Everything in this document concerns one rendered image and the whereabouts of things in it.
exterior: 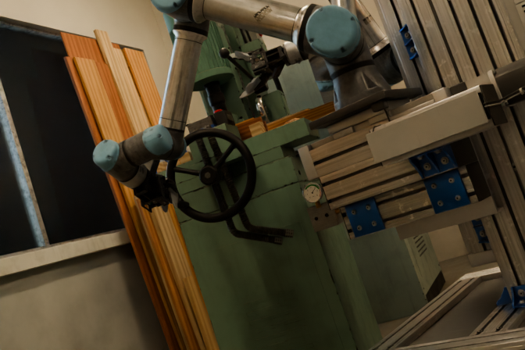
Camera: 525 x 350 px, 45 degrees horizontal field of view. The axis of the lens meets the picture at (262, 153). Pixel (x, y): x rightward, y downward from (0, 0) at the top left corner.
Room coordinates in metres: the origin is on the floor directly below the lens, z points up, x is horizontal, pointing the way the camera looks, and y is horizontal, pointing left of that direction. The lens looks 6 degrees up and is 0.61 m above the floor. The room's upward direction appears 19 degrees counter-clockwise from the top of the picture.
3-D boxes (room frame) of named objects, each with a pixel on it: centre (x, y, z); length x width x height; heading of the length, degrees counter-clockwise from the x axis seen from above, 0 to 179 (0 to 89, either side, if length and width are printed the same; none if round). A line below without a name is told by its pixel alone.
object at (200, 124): (2.05, 0.13, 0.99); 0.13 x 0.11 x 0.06; 77
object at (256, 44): (2.42, -0.10, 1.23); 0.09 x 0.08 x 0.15; 167
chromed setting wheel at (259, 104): (2.34, -0.06, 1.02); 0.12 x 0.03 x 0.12; 167
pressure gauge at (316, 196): (1.98, -0.11, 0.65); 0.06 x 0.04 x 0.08; 77
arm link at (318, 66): (1.95, -0.28, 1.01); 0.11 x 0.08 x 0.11; 30
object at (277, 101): (2.39, -0.10, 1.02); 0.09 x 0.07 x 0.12; 77
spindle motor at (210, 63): (2.24, 0.09, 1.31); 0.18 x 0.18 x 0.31
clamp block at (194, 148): (2.06, 0.13, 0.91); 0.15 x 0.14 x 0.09; 77
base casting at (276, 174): (2.36, 0.07, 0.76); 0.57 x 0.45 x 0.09; 167
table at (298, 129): (2.14, 0.11, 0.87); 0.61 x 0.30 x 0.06; 77
